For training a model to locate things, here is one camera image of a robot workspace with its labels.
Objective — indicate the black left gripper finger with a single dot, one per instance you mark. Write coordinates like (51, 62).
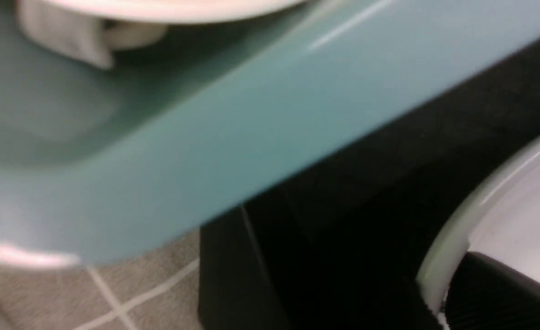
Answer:
(485, 294)

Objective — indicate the white bowl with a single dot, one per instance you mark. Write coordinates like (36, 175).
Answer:
(499, 219)

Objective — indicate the black serving tray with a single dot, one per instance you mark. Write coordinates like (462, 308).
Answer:
(338, 246)

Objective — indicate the teal plastic bin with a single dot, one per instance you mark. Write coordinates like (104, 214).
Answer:
(98, 166)

